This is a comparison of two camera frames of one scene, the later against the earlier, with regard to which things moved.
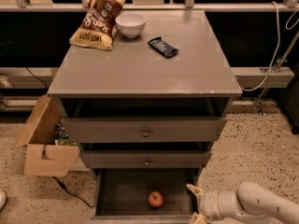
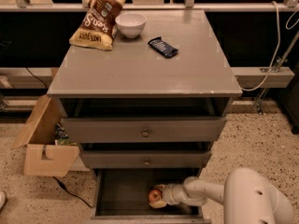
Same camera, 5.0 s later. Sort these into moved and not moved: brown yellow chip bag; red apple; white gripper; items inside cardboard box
Moved: white gripper
Not moved: brown yellow chip bag; items inside cardboard box; red apple
